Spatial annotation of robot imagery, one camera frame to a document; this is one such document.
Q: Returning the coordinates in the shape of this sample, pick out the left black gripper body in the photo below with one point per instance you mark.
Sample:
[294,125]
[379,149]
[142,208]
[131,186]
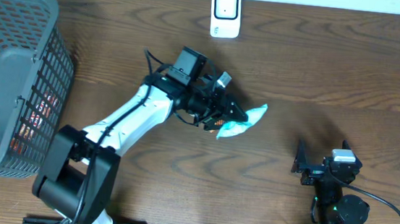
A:
[217,108]

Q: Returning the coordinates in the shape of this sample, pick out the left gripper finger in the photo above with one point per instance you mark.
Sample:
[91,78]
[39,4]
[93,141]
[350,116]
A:
[208,122]
[233,112]

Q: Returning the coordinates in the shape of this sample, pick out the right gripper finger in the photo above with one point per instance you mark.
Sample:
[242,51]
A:
[350,147]
[300,159]

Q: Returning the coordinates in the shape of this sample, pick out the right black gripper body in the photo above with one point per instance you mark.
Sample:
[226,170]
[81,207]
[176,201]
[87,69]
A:
[313,173]

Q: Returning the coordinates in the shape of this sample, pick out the mint green wipes pack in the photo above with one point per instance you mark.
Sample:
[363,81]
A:
[233,128]

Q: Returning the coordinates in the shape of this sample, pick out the red Top chocolate bar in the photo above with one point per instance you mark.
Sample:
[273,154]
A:
[27,132]

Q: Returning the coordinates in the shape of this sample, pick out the orange tissue pack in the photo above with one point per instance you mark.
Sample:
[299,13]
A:
[216,125]

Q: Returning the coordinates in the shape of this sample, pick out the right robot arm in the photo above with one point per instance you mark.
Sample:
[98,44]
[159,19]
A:
[330,205]

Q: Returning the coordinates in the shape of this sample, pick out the white barcode scanner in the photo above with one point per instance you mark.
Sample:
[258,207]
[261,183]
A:
[225,18]

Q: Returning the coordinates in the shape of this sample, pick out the grey plastic basket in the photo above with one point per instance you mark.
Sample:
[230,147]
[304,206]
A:
[33,59]

